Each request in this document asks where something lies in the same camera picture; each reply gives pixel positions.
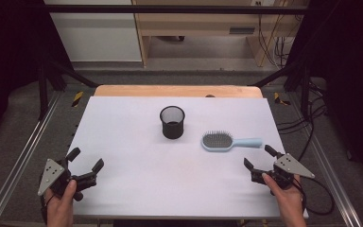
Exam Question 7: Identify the yellow black tape marker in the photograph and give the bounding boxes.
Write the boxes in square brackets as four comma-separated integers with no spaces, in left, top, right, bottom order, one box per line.
[273,92,291,107]
[71,90,85,108]

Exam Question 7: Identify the black horizontal frame bar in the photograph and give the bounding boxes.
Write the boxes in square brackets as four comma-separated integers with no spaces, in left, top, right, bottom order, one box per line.
[43,4,313,15]

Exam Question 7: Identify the left hand-held gripper cable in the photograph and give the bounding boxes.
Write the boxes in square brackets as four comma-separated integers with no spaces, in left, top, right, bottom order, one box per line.
[41,194,55,225]

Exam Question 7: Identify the light blue hairbrush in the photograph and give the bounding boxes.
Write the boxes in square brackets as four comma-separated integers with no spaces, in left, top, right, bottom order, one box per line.
[200,131,263,153]

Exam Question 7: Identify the person's left hand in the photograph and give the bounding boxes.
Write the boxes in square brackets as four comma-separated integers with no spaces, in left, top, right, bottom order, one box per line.
[44,179,78,227]

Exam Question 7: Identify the black curtain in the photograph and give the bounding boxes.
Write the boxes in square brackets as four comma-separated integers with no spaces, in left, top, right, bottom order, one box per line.
[286,0,363,183]
[0,0,74,149]

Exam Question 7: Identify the light wooden desk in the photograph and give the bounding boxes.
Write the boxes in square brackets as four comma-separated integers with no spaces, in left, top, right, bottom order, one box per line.
[131,0,310,68]

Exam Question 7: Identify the person's right hand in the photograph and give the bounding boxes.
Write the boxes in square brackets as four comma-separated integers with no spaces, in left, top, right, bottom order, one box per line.
[262,172,304,214]

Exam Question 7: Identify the bundle of black floor cables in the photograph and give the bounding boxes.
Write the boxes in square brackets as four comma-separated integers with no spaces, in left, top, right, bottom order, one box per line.
[277,79,329,162]

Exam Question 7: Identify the hand-held gripper cable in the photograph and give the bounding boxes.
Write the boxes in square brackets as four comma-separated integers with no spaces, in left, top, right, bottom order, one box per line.
[292,175,336,217]
[41,194,55,225]

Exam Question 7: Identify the right hand-held gripper cable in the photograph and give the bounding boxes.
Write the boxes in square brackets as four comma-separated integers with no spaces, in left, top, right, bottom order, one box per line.
[292,175,336,217]

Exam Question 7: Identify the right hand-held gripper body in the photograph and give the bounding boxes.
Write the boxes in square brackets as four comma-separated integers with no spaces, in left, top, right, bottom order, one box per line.
[250,152,316,191]

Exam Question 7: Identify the black mesh cup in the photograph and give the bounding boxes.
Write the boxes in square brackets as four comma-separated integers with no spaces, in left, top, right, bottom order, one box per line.
[159,105,186,140]

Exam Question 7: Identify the white cabinet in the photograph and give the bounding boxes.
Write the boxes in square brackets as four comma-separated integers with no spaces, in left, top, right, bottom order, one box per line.
[43,0,144,63]

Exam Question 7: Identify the aluminium floor rail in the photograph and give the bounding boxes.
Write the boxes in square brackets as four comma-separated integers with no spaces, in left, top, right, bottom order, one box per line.
[0,91,62,227]
[287,93,363,227]

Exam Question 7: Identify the hanging wall cables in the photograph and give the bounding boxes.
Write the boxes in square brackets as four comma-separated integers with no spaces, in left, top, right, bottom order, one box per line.
[257,13,297,69]

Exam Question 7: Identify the black frame strut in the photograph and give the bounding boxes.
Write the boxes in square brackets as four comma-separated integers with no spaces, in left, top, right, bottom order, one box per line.
[249,60,313,121]
[37,60,100,121]

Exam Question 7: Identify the grey metal desk plate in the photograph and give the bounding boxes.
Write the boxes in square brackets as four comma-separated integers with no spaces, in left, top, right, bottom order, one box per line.
[229,26,256,35]

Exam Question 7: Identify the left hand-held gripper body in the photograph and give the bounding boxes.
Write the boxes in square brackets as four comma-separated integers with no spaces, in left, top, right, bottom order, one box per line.
[37,156,97,202]

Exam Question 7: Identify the white board sheet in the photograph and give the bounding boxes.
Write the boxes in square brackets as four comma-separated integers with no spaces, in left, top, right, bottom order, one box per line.
[65,96,310,220]

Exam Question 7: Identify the wooden table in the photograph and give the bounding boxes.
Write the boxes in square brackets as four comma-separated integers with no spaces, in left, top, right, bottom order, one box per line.
[94,84,264,99]

